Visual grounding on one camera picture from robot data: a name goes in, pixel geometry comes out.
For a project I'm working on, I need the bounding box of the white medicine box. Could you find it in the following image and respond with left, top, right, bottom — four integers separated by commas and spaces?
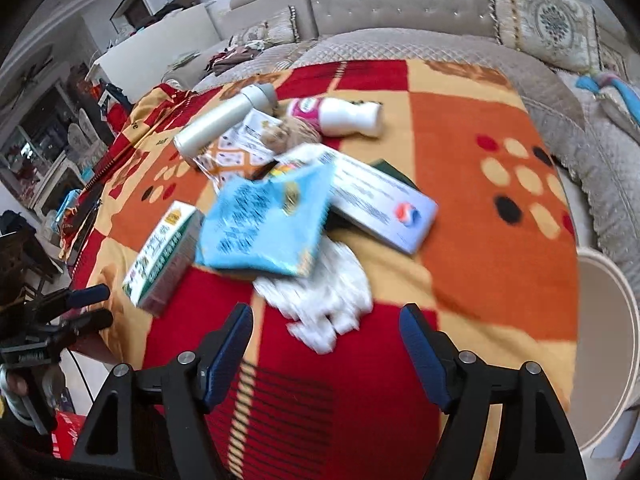
270, 143, 438, 255

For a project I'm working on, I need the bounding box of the grey tufted sofa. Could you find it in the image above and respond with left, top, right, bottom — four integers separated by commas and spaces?
166, 0, 639, 286

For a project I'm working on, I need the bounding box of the small patterned cushion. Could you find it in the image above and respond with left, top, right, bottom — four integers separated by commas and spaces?
228, 6, 300, 49

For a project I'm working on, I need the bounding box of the small white pink-label bottle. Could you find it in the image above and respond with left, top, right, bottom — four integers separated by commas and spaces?
286, 96, 384, 138

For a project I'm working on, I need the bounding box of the white thermos bottle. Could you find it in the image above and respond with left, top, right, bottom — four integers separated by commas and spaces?
174, 82, 279, 159

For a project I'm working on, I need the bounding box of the colorful striped blanket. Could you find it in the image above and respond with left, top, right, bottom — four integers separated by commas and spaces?
575, 72, 639, 132

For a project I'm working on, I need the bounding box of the dark green paper piece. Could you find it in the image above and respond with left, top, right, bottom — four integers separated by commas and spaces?
370, 159, 418, 190

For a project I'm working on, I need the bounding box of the pile of clothes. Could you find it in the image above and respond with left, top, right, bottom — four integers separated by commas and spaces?
205, 46, 264, 76

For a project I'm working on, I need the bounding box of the orange white snack wrapper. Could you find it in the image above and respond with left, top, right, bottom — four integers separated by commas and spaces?
193, 110, 282, 194

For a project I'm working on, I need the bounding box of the white cabinet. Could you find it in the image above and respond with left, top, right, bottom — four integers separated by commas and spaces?
85, 4, 219, 103

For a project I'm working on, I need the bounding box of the orange red patterned blanket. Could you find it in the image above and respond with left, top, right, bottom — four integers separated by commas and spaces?
73, 60, 577, 479

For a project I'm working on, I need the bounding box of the embroidered cream cushion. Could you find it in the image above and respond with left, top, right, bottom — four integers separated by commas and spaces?
489, 0, 601, 74

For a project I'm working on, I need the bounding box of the white milk carton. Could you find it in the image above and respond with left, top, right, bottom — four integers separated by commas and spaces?
122, 200, 204, 318

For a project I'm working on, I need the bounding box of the crumpled white tissue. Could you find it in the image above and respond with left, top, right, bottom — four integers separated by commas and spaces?
254, 236, 373, 354

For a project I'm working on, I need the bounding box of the blue snack bag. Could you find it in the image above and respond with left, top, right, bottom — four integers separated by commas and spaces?
195, 162, 335, 278

